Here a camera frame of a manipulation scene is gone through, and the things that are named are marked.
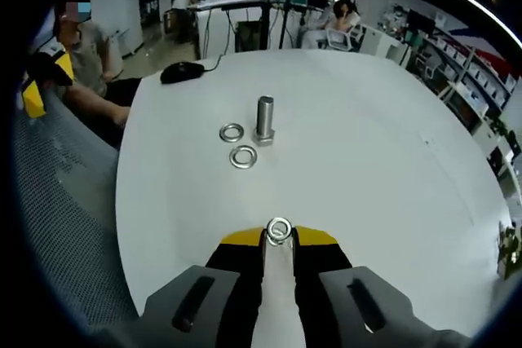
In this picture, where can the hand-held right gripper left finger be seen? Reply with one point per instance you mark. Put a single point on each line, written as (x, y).
(240, 274)

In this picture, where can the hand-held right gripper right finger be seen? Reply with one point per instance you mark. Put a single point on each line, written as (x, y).
(318, 274)

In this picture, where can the small steel washer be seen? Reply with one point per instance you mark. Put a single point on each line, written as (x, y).
(268, 230)

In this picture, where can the large steel washer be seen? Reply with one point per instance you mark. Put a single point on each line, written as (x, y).
(232, 157)
(222, 133)

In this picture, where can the large steel threaded stud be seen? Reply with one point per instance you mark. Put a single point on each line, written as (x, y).
(265, 120)

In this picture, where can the white tall cabinet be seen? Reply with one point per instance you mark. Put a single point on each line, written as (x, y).
(116, 5)

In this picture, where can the grey mesh office chair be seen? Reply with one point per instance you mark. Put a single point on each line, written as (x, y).
(61, 201)

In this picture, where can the black computer mouse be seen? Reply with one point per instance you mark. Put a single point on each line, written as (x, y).
(181, 72)

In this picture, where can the potted green plant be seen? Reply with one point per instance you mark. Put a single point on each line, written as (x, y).
(510, 250)

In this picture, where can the white standing desk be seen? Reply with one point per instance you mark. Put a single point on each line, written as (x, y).
(228, 2)

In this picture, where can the black computer tower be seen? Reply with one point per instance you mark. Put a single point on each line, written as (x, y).
(249, 36)

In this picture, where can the white office chair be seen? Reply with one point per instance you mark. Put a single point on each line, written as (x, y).
(340, 40)

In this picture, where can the white low cabinet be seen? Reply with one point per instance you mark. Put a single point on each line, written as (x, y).
(379, 40)

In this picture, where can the metal shelving unit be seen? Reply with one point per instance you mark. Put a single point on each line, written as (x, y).
(469, 67)

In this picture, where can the row of white storage bins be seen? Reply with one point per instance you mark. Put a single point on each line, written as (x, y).
(477, 69)

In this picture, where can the small black monitor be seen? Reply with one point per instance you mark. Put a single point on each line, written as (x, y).
(420, 22)

